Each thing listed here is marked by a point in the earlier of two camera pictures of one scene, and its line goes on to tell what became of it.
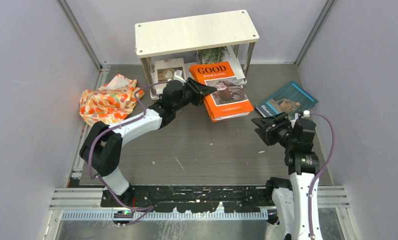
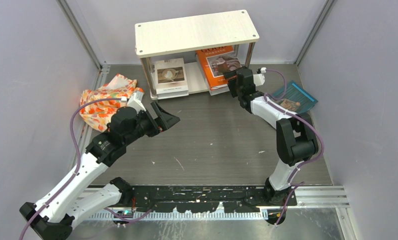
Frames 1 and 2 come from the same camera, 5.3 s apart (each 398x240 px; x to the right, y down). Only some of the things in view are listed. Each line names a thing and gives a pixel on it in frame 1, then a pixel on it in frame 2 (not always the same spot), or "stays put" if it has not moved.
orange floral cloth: x=111 y=103 stays put
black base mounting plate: x=198 y=199 stays put
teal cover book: x=291 y=98 stays put
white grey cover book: x=234 y=63 -> x=219 y=90
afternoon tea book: x=164 y=70 stays put
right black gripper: x=267 y=135 -> x=231 y=85
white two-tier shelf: x=191 y=34 stays put
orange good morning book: x=229 y=100 -> x=215 y=62
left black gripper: x=198 y=89 -> x=167 y=120
